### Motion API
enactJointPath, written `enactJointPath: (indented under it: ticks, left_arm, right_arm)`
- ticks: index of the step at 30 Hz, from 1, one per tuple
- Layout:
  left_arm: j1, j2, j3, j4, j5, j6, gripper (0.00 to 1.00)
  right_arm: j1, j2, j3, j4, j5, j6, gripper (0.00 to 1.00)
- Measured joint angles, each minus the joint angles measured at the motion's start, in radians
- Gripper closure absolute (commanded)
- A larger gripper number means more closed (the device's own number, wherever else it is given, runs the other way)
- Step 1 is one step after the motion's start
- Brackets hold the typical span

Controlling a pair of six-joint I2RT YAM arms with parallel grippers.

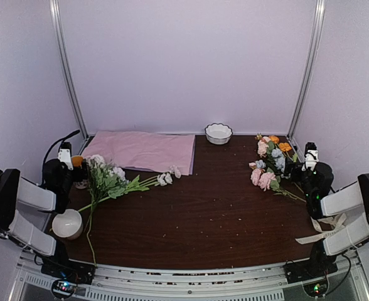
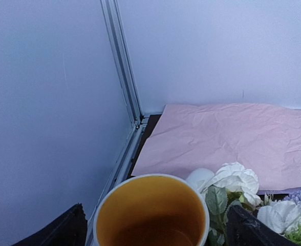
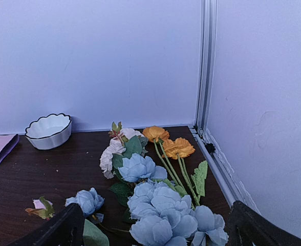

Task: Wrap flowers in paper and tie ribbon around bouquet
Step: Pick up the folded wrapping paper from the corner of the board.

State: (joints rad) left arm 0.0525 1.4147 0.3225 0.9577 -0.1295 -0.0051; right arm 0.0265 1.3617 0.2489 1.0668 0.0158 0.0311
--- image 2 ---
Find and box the purple tissue paper sheet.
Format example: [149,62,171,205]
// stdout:
[257,187,301,195]

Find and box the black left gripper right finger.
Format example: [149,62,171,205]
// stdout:
[227,205,296,246]

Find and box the white purple flower bunch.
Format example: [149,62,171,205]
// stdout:
[186,162,301,245]

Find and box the patterned mug yellow inside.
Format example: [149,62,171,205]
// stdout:
[93,174,209,245]

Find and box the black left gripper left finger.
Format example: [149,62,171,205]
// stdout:
[15,203,87,246]

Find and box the pink tissue paper sheet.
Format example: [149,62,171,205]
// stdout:
[132,103,301,190]

